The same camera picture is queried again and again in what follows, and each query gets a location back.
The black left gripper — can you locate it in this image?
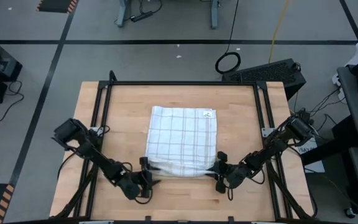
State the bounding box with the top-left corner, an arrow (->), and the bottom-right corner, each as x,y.
116,156 -> 162,200

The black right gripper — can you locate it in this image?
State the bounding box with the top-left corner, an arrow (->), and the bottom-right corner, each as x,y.
208,151 -> 252,194

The white checked towel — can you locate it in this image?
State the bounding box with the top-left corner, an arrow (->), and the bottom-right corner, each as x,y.
144,105 -> 218,179

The white paper sheet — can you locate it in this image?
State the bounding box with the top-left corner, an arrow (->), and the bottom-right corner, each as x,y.
296,139 -> 326,174

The black computer tower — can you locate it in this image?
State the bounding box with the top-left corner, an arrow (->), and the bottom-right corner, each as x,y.
221,58 -> 307,101

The grey desk leg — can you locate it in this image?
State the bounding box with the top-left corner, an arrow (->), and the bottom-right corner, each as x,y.
116,0 -> 132,28
209,0 -> 222,30

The black power strip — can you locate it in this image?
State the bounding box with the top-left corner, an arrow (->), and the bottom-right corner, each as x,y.
130,11 -> 154,23

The black metal rig frame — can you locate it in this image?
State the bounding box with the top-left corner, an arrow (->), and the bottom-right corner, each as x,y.
50,70 -> 318,224

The black coiled cable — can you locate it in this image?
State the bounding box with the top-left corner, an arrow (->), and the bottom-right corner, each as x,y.
214,0 -> 242,75

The black floor cable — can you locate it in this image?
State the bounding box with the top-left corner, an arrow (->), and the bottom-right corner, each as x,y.
0,80 -> 25,123

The yellow cable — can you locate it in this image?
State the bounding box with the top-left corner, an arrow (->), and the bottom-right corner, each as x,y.
268,0 -> 290,65

